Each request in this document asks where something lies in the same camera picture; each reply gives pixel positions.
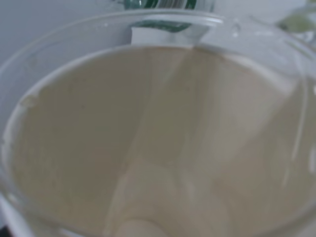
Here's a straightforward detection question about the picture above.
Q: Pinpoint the paper cup with blue sleeve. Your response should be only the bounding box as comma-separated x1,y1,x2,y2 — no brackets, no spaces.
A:
0,10,316,237

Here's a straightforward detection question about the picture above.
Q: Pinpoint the clear water bottle green label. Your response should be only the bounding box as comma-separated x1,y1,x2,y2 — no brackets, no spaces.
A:
110,0,215,34

